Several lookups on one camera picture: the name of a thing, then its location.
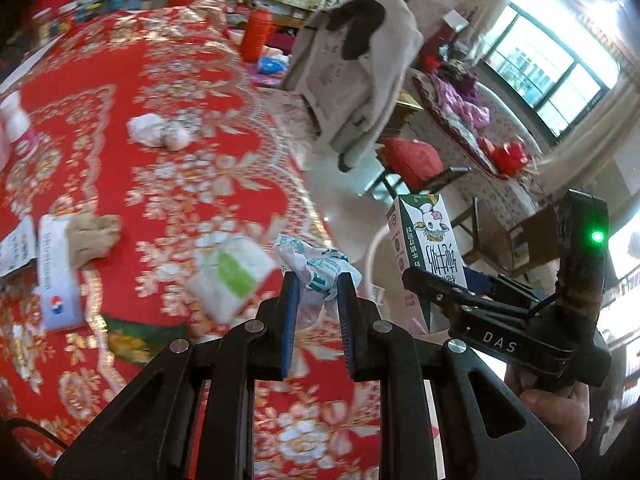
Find white tissue wad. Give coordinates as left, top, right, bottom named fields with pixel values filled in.
left=126, top=113, right=193, bottom=151

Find white pill bottle pink label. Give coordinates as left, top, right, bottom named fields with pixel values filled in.
left=0, top=91, right=38, bottom=158

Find floral padded chair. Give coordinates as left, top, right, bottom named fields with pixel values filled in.
left=290, top=25, right=386, bottom=151

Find red seat cushion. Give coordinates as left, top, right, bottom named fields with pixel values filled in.
left=382, top=136, right=443, bottom=191

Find white lace tablecloth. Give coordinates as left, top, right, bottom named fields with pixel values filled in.
left=260, top=92, right=351, bottom=261

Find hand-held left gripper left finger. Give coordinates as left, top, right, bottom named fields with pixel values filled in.
left=52, top=271, right=303, bottom=480

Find red thermos flask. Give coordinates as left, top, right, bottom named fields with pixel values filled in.
left=239, top=7, right=276, bottom=63

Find white fleece coat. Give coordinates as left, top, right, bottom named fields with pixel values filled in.
left=282, top=0, right=423, bottom=171

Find white blue medicine box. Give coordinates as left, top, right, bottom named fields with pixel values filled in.
left=37, top=214, right=83, bottom=332

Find person's right hand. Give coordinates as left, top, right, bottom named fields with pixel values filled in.
left=505, top=365, right=592, bottom=453

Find window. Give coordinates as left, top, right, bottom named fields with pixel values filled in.
left=482, top=2, right=603, bottom=136

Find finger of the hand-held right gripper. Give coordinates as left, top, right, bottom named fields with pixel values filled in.
left=466, top=270, right=544, bottom=307
left=401, top=266, right=541, bottom=320

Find green white milk carton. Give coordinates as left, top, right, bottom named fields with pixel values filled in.
left=385, top=192, right=468, bottom=336

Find red bag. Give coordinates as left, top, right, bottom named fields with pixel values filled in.
left=492, top=141, right=531, bottom=173

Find blue tissue packet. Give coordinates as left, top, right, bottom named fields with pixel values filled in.
left=257, top=55, right=291, bottom=75

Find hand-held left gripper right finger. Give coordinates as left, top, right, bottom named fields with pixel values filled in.
left=336, top=274, right=581, bottom=480

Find green cracker packet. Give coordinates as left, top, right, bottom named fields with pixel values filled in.
left=102, top=314, right=188, bottom=363

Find beige glove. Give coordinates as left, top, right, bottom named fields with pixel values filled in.
left=66, top=212, right=122, bottom=268

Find green white wrapper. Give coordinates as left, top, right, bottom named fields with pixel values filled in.
left=274, top=234, right=363, bottom=331

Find orange white snack wrapper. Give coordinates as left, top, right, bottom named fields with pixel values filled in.
left=0, top=217, right=40, bottom=278

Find green white tissue pack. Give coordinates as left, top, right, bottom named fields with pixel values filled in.
left=186, top=235, right=278, bottom=322

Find black cable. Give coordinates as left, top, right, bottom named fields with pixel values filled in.
left=0, top=417, right=76, bottom=461

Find purple quilted clothes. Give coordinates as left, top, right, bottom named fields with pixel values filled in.
left=432, top=72, right=491, bottom=128

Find floral covered sofa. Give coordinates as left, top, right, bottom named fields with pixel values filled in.
left=410, top=67, right=546, bottom=196

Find wooden chair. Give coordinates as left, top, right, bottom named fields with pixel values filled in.
left=472, top=195, right=561, bottom=281
left=372, top=135, right=473, bottom=206

